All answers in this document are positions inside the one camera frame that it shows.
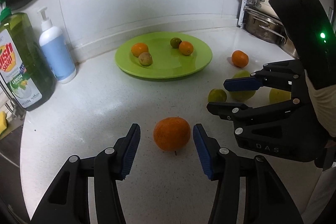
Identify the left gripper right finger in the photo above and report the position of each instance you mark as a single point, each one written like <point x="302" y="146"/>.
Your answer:
<point x="266" y="197"/>

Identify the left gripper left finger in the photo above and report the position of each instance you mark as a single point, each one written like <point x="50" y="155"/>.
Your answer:
<point x="66" y="199"/>

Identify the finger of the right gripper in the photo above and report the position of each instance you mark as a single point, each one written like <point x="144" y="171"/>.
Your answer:
<point x="254" y="82"/>
<point x="236" y="112"/>

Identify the green apple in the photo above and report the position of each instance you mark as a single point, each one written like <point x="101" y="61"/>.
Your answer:
<point x="242" y="96"/>

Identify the orange tangerine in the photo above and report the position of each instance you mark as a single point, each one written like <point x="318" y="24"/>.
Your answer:
<point x="139" y="48"/>
<point x="186" y="48"/>
<point x="172" y="134"/>
<point x="239" y="59"/>

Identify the small green tomato back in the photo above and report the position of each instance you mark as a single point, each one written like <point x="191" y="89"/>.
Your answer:
<point x="175" y="42"/>

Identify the brown kiwi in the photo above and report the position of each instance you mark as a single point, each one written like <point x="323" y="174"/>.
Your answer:
<point x="145" y="59"/>

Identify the kitchen sink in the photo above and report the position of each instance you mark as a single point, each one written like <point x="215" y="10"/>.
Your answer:
<point x="11" y="145"/>

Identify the metal pot rack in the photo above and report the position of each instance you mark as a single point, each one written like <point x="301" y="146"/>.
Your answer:
<point x="244" y="4"/>

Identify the green plate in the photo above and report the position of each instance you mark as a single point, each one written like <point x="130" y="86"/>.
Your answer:
<point x="168" y="63"/>

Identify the yellow sponge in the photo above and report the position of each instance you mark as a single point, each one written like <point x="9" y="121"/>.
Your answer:
<point x="3" y="122"/>

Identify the chrome faucet small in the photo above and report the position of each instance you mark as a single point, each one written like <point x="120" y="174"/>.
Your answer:
<point x="17" y="112"/>

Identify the green dish soap bottle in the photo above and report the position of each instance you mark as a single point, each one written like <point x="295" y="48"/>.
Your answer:
<point x="24" y="69"/>

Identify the blue white pump bottle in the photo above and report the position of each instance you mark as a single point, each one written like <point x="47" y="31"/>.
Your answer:
<point x="53" y="45"/>

